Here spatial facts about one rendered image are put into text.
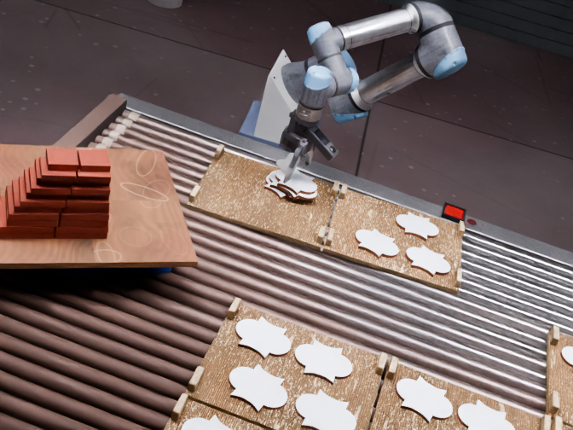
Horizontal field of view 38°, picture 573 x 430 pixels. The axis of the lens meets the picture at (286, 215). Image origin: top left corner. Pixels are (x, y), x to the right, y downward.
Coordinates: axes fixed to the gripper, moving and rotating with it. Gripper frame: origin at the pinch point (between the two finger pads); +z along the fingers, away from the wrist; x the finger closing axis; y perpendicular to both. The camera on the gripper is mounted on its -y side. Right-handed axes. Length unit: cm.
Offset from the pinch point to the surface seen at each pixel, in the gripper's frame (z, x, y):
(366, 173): 100, -188, 29
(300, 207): 6.5, 5.2, -5.8
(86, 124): 5, 21, 65
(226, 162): 6.6, 1.9, 23.7
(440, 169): 100, -230, -2
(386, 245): 5.3, 3.7, -34.5
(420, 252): 5.3, -1.3, -43.9
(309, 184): 1.8, -1.1, -4.1
